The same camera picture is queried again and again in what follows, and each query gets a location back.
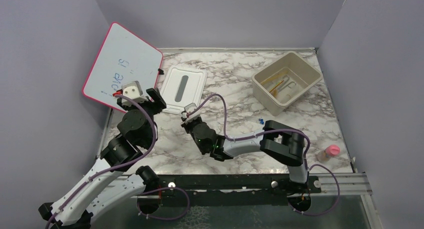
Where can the yellow rubber tubing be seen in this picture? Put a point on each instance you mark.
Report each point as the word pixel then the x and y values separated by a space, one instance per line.
pixel 274 82

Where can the pink capped bottle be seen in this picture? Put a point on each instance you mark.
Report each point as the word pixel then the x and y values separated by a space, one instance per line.
pixel 325 155

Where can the pink framed whiteboard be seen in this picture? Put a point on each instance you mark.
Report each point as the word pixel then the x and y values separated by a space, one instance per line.
pixel 123 57

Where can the white plastic bin lid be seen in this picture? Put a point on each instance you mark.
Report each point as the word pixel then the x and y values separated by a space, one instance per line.
pixel 181 87

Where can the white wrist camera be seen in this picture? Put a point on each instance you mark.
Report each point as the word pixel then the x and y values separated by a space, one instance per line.
pixel 133 91
pixel 190 113

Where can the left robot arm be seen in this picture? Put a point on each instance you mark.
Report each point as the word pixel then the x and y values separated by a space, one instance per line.
pixel 92 196

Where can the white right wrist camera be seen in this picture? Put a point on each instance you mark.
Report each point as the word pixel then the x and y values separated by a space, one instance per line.
pixel 190 113

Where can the beige plastic bin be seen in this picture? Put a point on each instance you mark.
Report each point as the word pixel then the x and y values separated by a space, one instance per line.
pixel 298 70

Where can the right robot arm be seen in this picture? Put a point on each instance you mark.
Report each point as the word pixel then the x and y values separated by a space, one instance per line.
pixel 283 143

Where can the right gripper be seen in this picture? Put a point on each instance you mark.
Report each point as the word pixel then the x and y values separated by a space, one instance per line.
pixel 186 126

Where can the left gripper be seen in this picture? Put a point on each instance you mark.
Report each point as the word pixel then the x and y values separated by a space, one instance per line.
pixel 159 104

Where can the metal crucible tongs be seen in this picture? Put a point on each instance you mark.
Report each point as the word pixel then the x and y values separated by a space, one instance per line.
pixel 287 87

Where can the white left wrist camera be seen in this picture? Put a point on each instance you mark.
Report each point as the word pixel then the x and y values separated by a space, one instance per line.
pixel 133 91

